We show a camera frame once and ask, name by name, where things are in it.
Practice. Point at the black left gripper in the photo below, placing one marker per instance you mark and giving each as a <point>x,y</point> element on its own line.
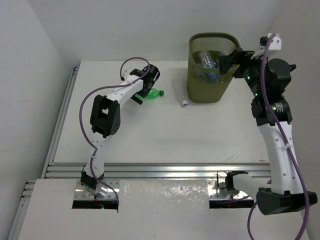
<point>144,91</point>

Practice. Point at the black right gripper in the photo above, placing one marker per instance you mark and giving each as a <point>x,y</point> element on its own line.
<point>238,56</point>

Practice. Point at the clear unlabelled bottle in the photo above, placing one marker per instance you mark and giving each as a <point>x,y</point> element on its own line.
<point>224,52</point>

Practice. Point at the green plastic bottle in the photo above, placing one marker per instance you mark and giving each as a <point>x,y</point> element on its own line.
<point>153,94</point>

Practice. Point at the clear bottle blue label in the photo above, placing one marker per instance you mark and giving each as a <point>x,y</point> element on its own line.
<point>206,60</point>

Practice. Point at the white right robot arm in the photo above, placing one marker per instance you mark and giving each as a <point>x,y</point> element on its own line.
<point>286,193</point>

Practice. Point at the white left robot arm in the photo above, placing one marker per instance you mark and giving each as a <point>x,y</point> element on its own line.
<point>105,121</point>

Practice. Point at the olive green mesh bin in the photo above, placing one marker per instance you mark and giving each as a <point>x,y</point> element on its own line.
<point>206,85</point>

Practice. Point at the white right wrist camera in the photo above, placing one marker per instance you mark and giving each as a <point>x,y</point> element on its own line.
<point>269,45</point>

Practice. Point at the aluminium frame rail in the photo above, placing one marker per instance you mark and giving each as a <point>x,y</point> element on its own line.
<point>158,139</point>

